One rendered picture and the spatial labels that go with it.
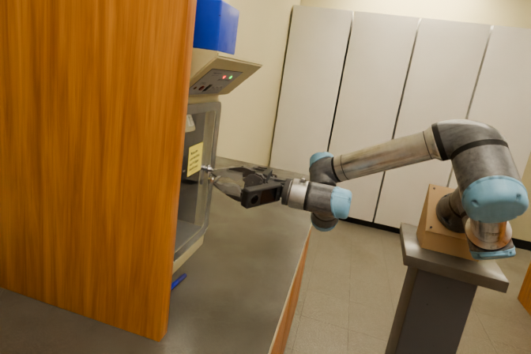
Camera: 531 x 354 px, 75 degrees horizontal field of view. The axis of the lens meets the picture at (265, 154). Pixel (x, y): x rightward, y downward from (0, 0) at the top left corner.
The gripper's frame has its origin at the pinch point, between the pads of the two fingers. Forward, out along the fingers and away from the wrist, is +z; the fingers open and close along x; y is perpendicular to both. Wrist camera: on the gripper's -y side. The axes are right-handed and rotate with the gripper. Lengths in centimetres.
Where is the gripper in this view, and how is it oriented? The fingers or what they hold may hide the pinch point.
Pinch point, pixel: (214, 178)
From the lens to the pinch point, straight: 92.3
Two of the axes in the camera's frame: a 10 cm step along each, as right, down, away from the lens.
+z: -9.6, -1.9, 2.1
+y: 2.5, -2.2, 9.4
